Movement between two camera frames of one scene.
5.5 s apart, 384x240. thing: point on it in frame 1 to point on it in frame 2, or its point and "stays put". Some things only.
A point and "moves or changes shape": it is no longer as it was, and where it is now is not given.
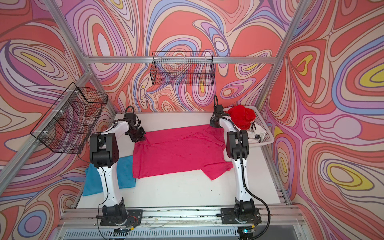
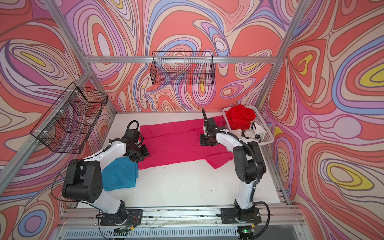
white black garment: x=257 y=132 stays put
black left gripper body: x=137 y=134 to x=139 y=153
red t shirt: x=241 y=116 stays put
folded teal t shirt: x=92 y=184 stays put
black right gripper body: x=214 y=123 to x=206 y=141
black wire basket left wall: x=67 y=126 stays put
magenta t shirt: x=180 y=149 moves or changes shape
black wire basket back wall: x=183 y=68 stays put
